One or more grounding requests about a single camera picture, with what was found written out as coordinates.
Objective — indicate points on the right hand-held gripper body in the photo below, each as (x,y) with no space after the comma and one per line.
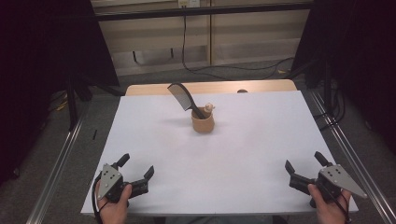
(337,178)

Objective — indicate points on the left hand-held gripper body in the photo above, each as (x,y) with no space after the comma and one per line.
(109,181)

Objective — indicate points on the tan cup with small figure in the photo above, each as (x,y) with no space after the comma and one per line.
(203,123)

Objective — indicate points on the black comb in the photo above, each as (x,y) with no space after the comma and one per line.
(182,96)

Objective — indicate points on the person's left hand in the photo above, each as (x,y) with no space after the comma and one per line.
(115,212)

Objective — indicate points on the person's right hand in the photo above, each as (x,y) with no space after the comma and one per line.
(330,213)

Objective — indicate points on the small black floor piece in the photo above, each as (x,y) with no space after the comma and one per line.
(94,134)

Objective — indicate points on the white table sheet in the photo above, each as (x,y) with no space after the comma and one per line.
(199,174)

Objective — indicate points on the black metal stand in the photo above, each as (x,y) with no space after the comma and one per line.
(327,84)
(72,102)

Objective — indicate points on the small dark round object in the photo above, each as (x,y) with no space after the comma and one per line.
(242,91)

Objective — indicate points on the wooden table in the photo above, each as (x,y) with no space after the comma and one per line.
(218,87)

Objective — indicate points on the dark curtain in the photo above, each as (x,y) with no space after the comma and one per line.
(37,77)
(358,56)

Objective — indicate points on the black horizontal bar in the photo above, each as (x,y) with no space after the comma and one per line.
(199,11)

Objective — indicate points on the aluminium floor rail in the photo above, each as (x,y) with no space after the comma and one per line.
(56,171)
(351,149)

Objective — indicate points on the white wall socket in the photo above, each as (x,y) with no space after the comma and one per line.
(188,3)

